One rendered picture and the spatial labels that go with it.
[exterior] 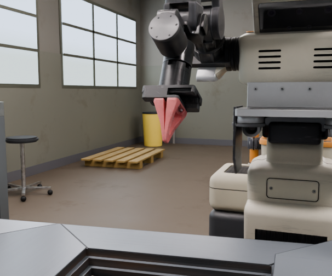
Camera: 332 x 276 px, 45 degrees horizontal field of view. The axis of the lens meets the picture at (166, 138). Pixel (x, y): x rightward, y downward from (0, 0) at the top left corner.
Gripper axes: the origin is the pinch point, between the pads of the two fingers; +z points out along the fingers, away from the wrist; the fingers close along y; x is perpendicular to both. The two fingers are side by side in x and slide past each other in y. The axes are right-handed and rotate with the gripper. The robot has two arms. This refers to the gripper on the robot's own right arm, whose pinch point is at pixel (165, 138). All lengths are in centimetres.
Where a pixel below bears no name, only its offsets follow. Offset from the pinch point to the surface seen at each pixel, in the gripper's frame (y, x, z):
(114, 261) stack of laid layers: -1.1, -9.9, 22.6
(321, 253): 26.8, -2.1, 17.3
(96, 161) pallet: -256, 415, -108
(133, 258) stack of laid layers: 1.5, -9.2, 21.7
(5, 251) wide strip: -16.2, -15.0, 23.5
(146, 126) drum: -277, 607, -236
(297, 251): 23.6, -2.4, 17.4
